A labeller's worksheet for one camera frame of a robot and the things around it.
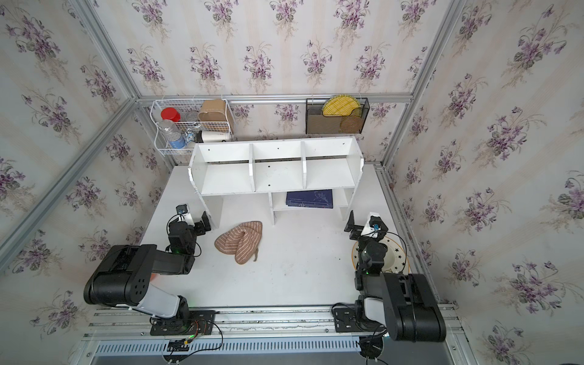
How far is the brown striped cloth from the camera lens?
2.86 ft

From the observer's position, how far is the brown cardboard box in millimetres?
899

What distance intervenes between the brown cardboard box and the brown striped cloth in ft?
1.41
